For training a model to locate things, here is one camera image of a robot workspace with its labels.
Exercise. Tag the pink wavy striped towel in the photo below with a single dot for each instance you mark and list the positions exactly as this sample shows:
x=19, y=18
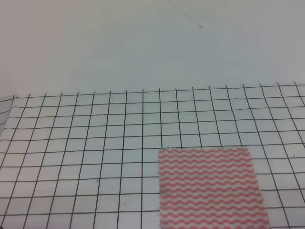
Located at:
x=210, y=189

